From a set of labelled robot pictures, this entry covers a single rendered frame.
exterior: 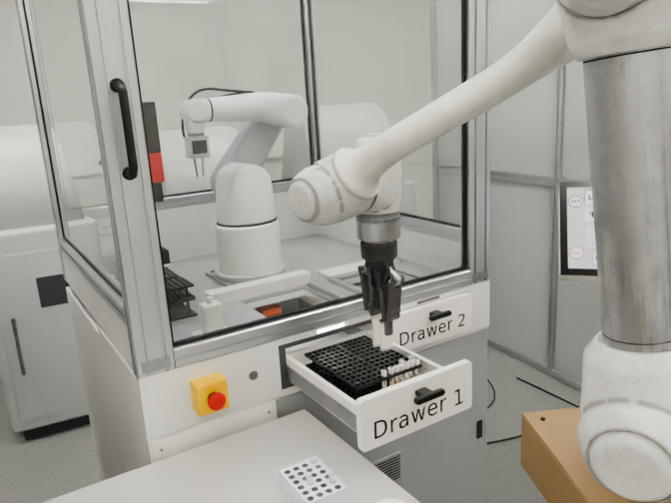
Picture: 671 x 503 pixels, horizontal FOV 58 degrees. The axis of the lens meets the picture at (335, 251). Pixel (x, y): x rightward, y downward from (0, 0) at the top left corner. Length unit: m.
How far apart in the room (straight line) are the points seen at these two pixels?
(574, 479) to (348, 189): 0.60
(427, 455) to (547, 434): 0.72
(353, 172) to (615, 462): 0.57
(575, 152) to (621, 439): 2.30
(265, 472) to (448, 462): 0.79
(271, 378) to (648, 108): 1.00
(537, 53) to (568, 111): 2.06
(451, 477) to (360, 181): 1.20
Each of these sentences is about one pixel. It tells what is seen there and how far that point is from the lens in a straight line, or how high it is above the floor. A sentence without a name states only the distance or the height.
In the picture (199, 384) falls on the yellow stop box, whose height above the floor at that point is 0.91.
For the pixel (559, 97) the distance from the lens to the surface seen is 3.09.
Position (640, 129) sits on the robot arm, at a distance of 0.82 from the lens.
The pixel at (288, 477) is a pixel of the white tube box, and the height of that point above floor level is 0.80.
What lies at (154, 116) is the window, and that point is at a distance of 1.27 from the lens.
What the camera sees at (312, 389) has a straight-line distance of 1.38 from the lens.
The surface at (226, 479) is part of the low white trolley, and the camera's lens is 1.31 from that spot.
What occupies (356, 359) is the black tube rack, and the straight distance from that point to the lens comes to 1.41.
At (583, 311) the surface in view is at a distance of 3.17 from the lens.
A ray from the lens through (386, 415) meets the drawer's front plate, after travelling 1.23.
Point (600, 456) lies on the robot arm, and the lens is 0.88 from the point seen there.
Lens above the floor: 1.49
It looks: 14 degrees down
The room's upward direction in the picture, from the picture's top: 3 degrees counter-clockwise
